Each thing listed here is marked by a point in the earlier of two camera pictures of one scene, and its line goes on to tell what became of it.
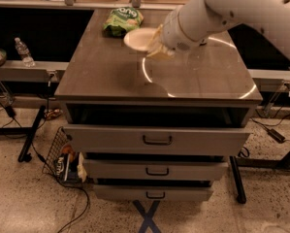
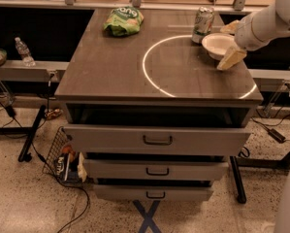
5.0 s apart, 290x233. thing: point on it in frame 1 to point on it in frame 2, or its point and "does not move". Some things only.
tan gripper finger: [157, 33] to [231, 27]
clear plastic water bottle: [24, 52] does not move
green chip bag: [121, 19] does not move
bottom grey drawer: [151, 193] does not move
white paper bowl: [140, 38] to [217, 45]
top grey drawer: [157, 139] does not move
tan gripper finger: [162, 53] to [231, 57]
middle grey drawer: [154, 170] does not move
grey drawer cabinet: [154, 129] does not move
